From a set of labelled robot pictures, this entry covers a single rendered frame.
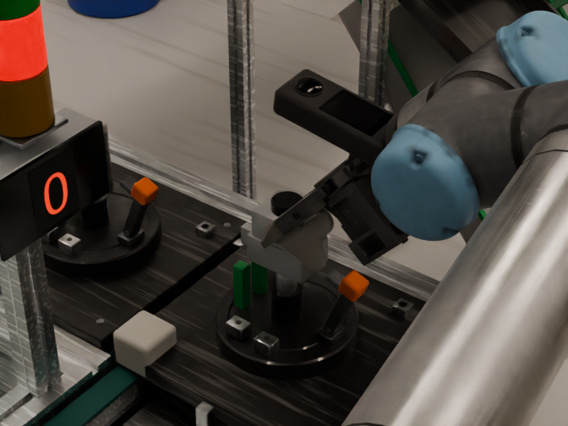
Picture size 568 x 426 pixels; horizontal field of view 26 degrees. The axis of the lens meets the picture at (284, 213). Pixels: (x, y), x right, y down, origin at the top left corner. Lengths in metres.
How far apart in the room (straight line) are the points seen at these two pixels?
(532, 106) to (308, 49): 1.17
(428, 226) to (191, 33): 1.20
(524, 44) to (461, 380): 0.35
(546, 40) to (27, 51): 0.38
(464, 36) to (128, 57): 0.80
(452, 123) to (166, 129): 0.96
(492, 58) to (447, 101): 0.06
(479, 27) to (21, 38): 0.50
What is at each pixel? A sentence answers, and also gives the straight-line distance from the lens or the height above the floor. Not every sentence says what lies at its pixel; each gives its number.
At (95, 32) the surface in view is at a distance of 1.99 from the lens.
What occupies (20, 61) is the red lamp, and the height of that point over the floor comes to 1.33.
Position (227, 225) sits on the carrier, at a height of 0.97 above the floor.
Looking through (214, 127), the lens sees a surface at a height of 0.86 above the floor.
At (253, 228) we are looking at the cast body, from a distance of 1.13.
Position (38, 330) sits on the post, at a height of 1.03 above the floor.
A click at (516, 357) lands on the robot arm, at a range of 0.60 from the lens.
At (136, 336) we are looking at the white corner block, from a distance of 1.18.
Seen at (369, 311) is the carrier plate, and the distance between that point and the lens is 1.23.
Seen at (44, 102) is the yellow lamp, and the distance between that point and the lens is 0.96.
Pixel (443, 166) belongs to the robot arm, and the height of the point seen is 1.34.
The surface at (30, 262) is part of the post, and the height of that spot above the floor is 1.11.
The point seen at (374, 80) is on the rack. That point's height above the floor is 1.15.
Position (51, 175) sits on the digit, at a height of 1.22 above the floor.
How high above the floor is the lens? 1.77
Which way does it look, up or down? 36 degrees down
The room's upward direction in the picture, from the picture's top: straight up
